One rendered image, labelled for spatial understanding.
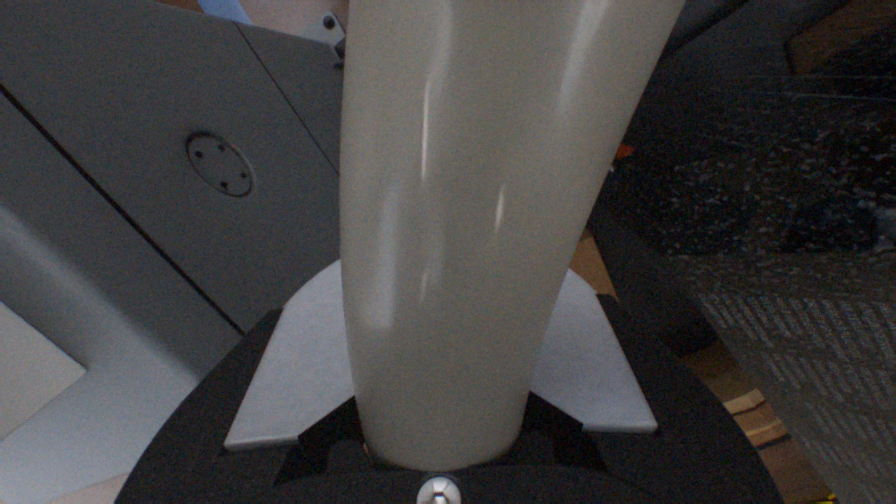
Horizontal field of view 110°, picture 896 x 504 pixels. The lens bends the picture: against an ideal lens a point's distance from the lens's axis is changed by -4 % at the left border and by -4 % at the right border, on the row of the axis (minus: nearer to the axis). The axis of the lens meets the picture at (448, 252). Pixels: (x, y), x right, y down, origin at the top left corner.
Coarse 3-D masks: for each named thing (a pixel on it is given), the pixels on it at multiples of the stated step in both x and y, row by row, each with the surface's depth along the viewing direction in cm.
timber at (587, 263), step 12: (588, 240) 95; (576, 252) 97; (588, 252) 97; (576, 264) 99; (588, 264) 99; (600, 264) 99; (588, 276) 101; (600, 276) 101; (600, 288) 103; (612, 288) 102
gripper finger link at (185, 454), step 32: (256, 352) 7; (224, 384) 7; (192, 416) 6; (224, 416) 6; (160, 448) 6; (192, 448) 6; (224, 448) 6; (288, 448) 6; (128, 480) 5; (160, 480) 5; (192, 480) 5; (224, 480) 5; (256, 480) 5; (288, 480) 6
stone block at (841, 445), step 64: (768, 0) 66; (832, 0) 50; (704, 64) 62; (768, 64) 48; (832, 64) 39; (640, 128) 58; (704, 128) 46; (768, 128) 37; (832, 128) 32; (640, 192) 51; (704, 192) 41; (768, 192) 35; (832, 192) 31; (640, 256) 75; (704, 256) 41; (768, 256) 36; (832, 256) 32; (704, 320) 52; (768, 320) 42; (832, 320) 36; (768, 384) 50; (832, 384) 43; (832, 448) 52
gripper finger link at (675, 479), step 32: (608, 320) 8; (640, 352) 7; (672, 352) 7; (640, 384) 6; (672, 384) 6; (704, 384) 6; (672, 416) 6; (704, 416) 6; (608, 448) 5; (640, 448) 5; (672, 448) 5; (704, 448) 5; (736, 448) 5; (640, 480) 5; (672, 480) 5; (704, 480) 5; (736, 480) 5; (768, 480) 5
